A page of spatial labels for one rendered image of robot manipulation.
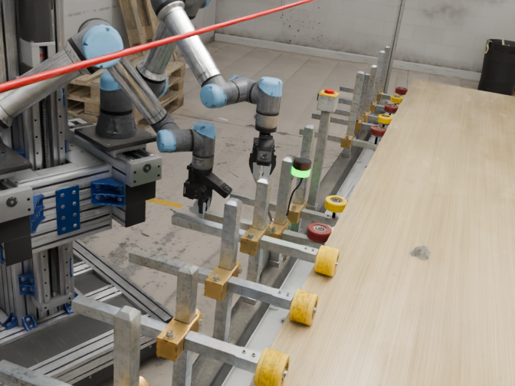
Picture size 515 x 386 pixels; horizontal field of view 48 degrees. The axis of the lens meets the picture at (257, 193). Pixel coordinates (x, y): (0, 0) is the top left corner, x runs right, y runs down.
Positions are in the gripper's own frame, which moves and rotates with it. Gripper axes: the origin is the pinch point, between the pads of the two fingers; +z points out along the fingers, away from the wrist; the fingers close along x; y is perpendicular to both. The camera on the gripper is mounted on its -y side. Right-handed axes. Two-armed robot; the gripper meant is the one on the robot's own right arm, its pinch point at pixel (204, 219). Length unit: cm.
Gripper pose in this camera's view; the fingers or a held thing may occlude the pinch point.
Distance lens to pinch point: 207.4
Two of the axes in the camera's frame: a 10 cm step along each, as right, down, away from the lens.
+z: -1.0, 9.0, 4.2
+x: -3.4, 3.6, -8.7
